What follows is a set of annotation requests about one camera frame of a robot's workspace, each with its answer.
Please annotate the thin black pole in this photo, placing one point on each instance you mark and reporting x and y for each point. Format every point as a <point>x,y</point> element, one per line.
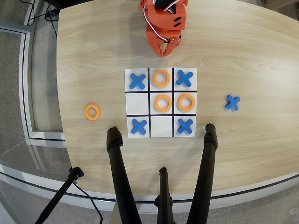
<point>58,196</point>

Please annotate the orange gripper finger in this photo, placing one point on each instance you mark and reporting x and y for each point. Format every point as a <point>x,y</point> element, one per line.
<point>158,49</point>
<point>172,45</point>

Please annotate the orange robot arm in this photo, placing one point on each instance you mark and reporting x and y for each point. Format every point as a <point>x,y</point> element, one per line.
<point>163,16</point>

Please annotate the blue foam cross piece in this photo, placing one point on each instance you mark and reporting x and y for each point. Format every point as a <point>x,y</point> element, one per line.
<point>232,103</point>
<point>184,78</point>
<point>139,126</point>
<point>185,126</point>
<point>137,81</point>

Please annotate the white framed glass panel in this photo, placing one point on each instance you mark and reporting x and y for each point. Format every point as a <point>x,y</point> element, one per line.
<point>24,81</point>

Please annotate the short black tripod leg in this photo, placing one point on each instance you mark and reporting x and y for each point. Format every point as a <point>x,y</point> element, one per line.
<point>164,198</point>

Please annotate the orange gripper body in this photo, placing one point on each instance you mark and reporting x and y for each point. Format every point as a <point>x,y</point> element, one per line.
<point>156,39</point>

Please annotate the white paper sticker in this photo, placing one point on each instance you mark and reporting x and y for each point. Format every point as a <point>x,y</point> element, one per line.
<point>204,128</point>

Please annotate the white tic-tac-toe board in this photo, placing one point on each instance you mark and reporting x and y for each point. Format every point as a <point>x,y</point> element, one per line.
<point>137,103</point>

